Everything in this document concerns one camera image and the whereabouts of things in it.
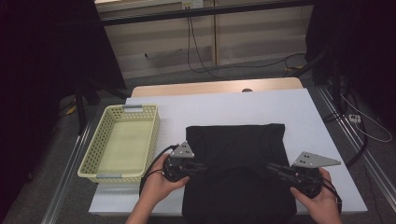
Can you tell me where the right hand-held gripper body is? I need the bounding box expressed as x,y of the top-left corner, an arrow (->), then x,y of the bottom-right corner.
280,151 -> 342,200

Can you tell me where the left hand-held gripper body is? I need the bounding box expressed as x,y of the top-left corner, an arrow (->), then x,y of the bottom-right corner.
162,141 -> 196,183

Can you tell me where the black t-shirt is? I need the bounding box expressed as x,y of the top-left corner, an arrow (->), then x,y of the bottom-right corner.
181,123 -> 297,224

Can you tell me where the pale yellow perforated basket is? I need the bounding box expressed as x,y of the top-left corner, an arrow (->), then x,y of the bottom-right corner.
77,103 -> 162,185

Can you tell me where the person's left hand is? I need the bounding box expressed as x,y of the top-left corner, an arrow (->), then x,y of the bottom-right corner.
139,153 -> 191,203

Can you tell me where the person's right hand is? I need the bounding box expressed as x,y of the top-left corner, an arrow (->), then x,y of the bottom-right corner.
290,167 -> 344,219

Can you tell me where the black metal stand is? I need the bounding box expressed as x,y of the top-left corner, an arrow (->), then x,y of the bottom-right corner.
284,49 -> 344,117

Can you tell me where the black tripod stand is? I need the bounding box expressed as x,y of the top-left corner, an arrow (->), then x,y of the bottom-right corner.
73,78 -> 129,135

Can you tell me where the black curtain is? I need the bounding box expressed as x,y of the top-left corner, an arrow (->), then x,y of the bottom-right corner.
304,0 -> 396,125
0,0 -> 127,188

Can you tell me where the beige wooden cabinet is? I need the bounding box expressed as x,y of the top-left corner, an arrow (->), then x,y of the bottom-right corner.
93,0 -> 314,80

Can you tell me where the black horizontal bar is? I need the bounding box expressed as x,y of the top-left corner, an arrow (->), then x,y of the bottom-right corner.
98,0 -> 316,27

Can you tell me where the left hand-held gripper cable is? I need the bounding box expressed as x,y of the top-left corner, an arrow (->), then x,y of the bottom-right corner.
138,144 -> 180,197

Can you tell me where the hand-held gripper cable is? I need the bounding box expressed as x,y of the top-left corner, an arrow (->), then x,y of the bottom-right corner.
138,144 -> 180,197
320,178 -> 344,214

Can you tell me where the right hand-held gripper cable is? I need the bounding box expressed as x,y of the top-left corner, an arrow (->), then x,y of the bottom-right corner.
320,178 -> 344,214

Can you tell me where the thick black floor cable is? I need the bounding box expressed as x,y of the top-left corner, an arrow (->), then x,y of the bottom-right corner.
321,77 -> 370,169

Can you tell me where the aluminium floor rail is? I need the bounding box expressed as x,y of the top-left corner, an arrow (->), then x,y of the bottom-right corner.
316,85 -> 396,203
40,119 -> 94,224

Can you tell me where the white floor cable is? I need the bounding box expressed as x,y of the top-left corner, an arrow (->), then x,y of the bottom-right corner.
339,92 -> 394,144

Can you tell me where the black hanging cable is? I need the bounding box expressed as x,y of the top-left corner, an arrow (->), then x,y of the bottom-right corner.
189,16 -> 225,80
186,16 -> 307,76

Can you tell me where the white wall socket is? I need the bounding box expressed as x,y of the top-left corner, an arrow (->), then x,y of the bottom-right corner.
181,0 -> 204,9

